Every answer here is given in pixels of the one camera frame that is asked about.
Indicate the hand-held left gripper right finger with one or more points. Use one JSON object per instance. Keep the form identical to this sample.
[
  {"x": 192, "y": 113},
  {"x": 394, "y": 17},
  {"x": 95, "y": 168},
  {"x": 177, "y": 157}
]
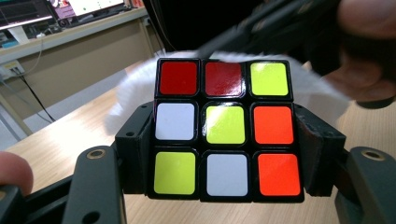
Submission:
[{"x": 320, "y": 155}]

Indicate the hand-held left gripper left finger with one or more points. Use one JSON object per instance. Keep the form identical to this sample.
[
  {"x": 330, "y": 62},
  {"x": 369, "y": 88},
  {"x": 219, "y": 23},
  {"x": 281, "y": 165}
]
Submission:
[{"x": 134, "y": 146}]

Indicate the white wet wipe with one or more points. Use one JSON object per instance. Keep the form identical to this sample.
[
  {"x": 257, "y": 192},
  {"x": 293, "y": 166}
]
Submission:
[{"x": 134, "y": 90}]

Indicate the multicoloured puzzle cube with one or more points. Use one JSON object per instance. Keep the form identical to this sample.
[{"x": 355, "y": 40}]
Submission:
[{"x": 225, "y": 124}]

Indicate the light wooden desk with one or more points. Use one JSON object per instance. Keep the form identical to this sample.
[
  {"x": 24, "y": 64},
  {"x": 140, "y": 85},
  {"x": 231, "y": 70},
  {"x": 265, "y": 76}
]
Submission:
[{"x": 77, "y": 62}]

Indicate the bright computer monitor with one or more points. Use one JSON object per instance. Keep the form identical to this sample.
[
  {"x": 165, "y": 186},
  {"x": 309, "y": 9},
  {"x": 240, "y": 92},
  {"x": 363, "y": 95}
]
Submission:
[{"x": 90, "y": 6}]

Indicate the white power strip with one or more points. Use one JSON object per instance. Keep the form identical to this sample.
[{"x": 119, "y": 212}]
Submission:
[{"x": 11, "y": 69}]

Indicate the dark computer monitor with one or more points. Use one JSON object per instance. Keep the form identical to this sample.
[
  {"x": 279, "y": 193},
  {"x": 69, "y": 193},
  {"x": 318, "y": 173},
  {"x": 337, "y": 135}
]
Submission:
[{"x": 21, "y": 12}]

